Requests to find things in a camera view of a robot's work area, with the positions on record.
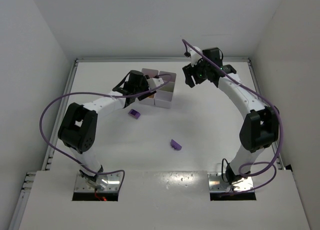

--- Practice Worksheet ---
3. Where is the purple arch lego with red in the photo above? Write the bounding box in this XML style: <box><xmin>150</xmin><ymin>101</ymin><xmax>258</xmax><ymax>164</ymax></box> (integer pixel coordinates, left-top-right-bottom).
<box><xmin>128</xmin><ymin>109</ymin><xmax>141</xmax><ymax>119</ymax></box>

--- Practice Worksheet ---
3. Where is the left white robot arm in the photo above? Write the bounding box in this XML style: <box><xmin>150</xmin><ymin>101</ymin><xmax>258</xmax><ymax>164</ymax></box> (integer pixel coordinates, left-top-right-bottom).
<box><xmin>57</xmin><ymin>70</ymin><xmax>164</xmax><ymax>184</ymax></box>

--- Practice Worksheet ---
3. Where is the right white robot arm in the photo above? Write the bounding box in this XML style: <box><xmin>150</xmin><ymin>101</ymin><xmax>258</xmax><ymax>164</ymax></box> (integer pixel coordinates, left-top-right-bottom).
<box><xmin>182</xmin><ymin>47</ymin><xmax>279</xmax><ymax>184</ymax></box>

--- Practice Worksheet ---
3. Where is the white six-compartment container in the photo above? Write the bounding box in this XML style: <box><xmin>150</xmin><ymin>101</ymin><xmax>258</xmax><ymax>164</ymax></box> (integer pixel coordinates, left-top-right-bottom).
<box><xmin>139</xmin><ymin>68</ymin><xmax>177</xmax><ymax>109</ymax></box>

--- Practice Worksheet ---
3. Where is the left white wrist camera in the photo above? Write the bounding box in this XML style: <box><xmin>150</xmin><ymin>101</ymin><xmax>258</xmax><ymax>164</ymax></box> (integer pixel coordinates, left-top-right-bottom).
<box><xmin>147</xmin><ymin>78</ymin><xmax>165</xmax><ymax>91</ymax></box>

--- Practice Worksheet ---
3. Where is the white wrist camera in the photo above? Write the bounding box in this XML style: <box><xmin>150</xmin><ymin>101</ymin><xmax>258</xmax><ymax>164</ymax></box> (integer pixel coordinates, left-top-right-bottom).
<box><xmin>184</xmin><ymin>46</ymin><xmax>202</xmax><ymax>67</ymax></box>
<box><xmin>147</xmin><ymin>78</ymin><xmax>165</xmax><ymax>91</ymax></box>

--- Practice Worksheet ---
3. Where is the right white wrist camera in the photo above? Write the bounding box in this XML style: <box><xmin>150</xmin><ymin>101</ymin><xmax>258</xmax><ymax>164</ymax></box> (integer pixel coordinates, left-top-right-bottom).
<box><xmin>184</xmin><ymin>46</ymin><xmax>202</xmax><ymax>67</ymax></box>

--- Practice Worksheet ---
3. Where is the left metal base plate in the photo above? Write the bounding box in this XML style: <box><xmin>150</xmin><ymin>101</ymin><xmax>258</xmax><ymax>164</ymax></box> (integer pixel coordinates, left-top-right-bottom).
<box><xmin>74</xmin><ymin>173</ymin><xmax>121</xmax><ymax>193</ymax></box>

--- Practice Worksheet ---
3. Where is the metal base plate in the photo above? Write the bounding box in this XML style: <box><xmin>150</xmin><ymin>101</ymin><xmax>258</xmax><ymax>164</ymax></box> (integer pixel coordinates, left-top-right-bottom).
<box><xmin>74</xmin><ymin>173</ymin><xmax>121</xmax><ymax>193</ymax></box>
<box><xmin>207</xmin><ymin>171</ymin><xmax>255</xmax><ymax>192</ymax></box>

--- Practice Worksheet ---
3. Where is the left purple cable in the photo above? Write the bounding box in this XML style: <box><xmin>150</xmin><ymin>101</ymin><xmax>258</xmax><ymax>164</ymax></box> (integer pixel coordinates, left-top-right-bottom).
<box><xmin>39</xmin><ymin>73</ymin><xmax>175</xmax><ymax>190</ymax></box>

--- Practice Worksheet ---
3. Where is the purple cable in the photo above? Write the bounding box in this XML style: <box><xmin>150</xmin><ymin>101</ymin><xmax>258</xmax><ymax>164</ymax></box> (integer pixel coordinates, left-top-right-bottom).
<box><xmin>39</xmin><ymin>73</ymin><xmax>175</xmax><ymax>190</ymax></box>
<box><xmin>181</xmin><ymin>39</ymin><xmax>284</xmax><ymax>197</ymax></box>

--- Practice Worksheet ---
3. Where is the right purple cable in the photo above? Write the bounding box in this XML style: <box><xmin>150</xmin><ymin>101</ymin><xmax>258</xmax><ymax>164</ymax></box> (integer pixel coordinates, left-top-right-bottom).
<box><xmin>181</xmin><ymin>39</ymin><xmax>284</xmax><ymax>197</ymax></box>

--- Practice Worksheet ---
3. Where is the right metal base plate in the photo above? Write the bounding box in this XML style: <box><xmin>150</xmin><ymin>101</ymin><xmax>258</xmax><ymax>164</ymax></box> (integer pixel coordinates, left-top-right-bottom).
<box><xmin>207</xmin><ymin>171</ymin><xmax>255</xmax><ymax>192</ymax></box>

